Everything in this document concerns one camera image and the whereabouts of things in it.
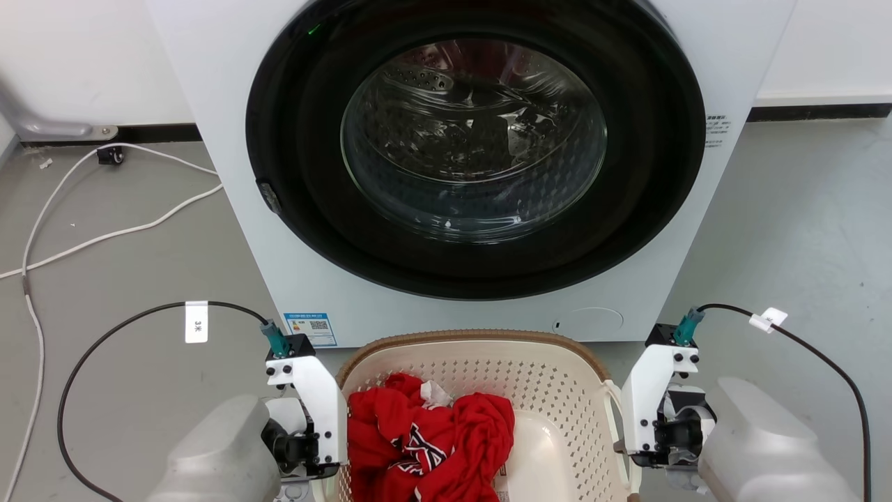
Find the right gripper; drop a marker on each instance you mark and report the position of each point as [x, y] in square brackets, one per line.
[679, 432]

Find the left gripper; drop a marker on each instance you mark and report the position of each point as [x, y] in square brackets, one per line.
[296, 446]

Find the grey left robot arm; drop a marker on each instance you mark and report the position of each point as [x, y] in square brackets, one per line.
[216, 453]

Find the beige perforated laundry basket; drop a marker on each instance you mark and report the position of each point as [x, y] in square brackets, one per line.
[536, 380]

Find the blue energy label sticker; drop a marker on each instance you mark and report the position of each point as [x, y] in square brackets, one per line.
[311, 329]

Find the round white filter cover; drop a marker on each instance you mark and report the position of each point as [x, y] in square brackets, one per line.
[592, 323]

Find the small white cloth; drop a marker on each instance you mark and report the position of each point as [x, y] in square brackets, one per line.
[435, 394]

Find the red garment with print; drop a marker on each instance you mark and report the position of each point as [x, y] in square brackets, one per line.
[481, 432]

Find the round black glass washer door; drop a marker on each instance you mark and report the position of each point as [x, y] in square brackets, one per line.
[651, 174]

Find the white text sticker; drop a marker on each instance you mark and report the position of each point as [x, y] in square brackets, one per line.
[717, 131]

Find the black baseboard strip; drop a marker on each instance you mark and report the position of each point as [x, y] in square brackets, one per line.
[153, 133]
[822, 111]

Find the white front-load washing machine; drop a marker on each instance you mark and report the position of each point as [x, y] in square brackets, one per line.
[223, 77]

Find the grey metal floor pipe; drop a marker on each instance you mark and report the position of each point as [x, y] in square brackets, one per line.
[42, 127]

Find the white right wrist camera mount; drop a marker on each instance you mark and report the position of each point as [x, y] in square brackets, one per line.
[644, 390]

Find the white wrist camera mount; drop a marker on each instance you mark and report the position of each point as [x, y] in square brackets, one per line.
[317, 390]
[644, 390]

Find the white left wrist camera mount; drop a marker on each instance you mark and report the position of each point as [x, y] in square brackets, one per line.
[317, 390]

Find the small black floor bracket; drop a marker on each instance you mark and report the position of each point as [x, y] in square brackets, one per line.
[110, 155]

